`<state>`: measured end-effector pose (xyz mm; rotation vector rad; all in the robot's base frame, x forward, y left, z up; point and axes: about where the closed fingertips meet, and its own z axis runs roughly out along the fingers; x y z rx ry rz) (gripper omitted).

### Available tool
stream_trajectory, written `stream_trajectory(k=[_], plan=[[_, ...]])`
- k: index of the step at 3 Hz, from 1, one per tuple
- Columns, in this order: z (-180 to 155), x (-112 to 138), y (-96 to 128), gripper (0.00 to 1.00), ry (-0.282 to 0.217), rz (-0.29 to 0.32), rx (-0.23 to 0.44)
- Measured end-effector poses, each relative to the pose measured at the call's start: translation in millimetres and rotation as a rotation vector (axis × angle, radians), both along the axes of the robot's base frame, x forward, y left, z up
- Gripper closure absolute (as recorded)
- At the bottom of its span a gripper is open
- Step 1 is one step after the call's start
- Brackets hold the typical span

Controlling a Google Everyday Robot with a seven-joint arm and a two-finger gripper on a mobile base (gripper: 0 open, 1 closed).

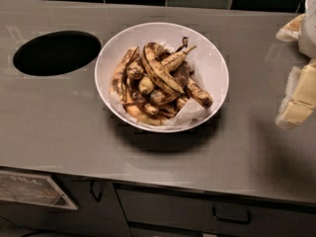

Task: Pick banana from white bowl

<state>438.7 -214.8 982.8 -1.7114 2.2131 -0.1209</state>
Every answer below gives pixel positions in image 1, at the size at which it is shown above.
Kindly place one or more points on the framed label sign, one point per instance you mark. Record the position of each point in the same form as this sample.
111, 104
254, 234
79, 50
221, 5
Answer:
35, 189

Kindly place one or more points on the long spotted top banana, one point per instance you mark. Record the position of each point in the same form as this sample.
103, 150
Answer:
157, 72

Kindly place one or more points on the round black counter hole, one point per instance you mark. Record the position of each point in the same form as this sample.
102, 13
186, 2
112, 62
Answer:
56, 53

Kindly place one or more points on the black drawer handle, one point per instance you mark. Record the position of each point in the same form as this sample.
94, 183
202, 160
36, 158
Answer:
231, 215

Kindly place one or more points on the left curved spotted banana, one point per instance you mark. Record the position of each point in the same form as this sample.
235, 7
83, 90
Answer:
117, 83

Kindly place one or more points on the small yellow middle banana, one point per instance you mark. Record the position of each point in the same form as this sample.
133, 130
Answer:
146, 85

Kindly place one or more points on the right short spotted banana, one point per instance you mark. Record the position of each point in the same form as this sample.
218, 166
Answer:
194, 91

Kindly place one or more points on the white ceramic bowl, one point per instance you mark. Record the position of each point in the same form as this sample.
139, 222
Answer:
210, 68

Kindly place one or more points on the white paper bowl liner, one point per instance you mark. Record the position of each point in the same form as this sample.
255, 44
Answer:
168, 105

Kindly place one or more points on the small dark banana left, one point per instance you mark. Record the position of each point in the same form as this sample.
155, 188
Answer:
136, 70

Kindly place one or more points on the spotted banana with stem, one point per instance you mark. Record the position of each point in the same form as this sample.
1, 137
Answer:
173, 61

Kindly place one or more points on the black cabinet door handle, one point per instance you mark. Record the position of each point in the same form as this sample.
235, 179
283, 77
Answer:
96, 190

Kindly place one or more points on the bottom curved yellow banana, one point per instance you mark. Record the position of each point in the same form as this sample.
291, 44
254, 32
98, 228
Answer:
139, 108

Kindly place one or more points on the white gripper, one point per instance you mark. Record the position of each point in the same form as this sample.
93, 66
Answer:
308, 34

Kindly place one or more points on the grey cabinet drawer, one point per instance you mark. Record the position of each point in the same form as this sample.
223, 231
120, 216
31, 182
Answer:
193, 212

